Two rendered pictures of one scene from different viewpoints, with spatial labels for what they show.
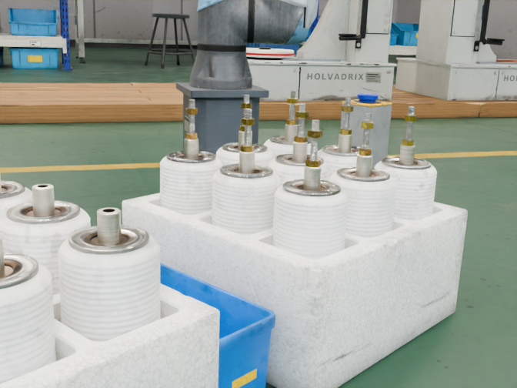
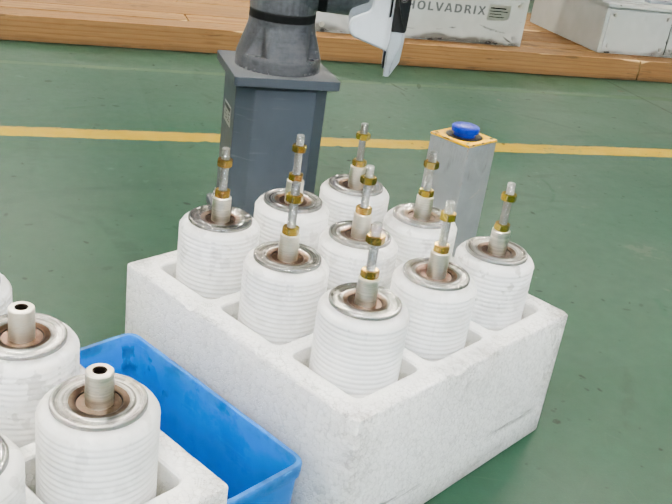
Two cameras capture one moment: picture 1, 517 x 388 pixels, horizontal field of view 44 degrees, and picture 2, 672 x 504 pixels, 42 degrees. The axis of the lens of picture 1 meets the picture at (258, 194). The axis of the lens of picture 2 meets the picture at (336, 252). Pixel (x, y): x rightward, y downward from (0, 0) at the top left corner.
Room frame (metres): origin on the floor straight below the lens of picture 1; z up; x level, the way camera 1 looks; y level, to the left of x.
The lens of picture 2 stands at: (0.01, -0.01, 0.67)
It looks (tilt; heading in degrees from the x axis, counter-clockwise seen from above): 25 degrees down; 359
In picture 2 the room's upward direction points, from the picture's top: 8 degrees clockwise
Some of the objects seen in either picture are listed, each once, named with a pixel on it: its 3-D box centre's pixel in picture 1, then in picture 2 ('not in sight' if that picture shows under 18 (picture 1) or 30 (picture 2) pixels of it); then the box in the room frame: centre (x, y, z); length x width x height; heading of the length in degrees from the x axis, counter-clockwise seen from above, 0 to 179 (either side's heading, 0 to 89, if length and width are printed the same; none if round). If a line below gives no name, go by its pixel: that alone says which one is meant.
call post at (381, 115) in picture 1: (360, 182); (443, 234); (1.24, -0.20, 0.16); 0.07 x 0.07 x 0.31; 48
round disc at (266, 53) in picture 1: (264, 52); not in sight; (3.34, 0.00, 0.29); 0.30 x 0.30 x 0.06
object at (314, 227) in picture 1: (307, 254); (352, 376); (0.81, -0.07, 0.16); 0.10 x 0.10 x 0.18
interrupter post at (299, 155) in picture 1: (299, 152); (361, 225); (0.97, -0.06, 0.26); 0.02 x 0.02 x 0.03
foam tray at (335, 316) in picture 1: (294, 258); (341, 350); (0.97, -0.06, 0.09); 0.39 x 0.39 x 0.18; 48
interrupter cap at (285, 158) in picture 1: (299, 160); (359, 235); (0.97, -0.06, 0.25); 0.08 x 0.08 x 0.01
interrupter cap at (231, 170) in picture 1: (246, 171); (287, 257); (0.89, 0.02, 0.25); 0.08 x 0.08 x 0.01
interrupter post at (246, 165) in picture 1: (246, 162); (288, 246); (0.89, 0.02, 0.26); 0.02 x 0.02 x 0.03
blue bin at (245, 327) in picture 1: (165, 331); (168, 453); (0.77, 0.12, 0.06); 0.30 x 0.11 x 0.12; 48
